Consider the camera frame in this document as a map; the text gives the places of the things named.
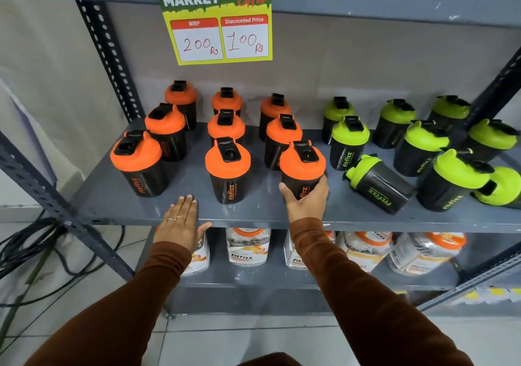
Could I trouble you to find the green yellow price sign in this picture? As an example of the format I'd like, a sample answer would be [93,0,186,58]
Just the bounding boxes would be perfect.
[152,0,273,66]

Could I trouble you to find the orange-lid black shaker bottle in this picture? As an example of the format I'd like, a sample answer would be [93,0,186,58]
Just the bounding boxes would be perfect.
[279,140,327,200]

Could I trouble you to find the grey metal shelving rack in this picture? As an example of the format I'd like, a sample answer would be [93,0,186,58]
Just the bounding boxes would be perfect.
[0,0,521,318]

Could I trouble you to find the group of green-lid shakers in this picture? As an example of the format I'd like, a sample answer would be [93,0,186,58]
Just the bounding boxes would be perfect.
[322,95,521,216]

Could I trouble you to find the yellow and white packets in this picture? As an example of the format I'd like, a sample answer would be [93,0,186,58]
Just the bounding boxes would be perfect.
[448,288,521,306]

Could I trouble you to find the clear jar with orange label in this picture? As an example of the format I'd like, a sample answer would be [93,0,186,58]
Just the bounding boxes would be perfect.
[337,231,394,273]
[226,228,272,267]
[284,231,337,270]
[387,232,468,276]
[180,231,211,277]

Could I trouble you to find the person's right forearm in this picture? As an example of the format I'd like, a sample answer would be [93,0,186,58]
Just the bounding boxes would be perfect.
[289,217,475,366]

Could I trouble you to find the group of orange-lid shakers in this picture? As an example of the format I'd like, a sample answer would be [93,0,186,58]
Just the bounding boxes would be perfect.
[110,79,304,206]

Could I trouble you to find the person's right hand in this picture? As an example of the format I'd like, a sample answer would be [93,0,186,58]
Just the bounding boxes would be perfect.
[278,174,329,224]

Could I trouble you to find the bundle of black cables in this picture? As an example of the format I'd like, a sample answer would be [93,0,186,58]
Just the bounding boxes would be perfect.
[0,210,127,309]

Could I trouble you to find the person's left hand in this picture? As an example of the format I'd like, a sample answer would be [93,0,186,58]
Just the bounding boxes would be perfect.
[153,194,213,252]

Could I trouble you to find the person's left forearm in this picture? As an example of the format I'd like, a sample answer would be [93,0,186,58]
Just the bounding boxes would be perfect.
[24,241,193,366]

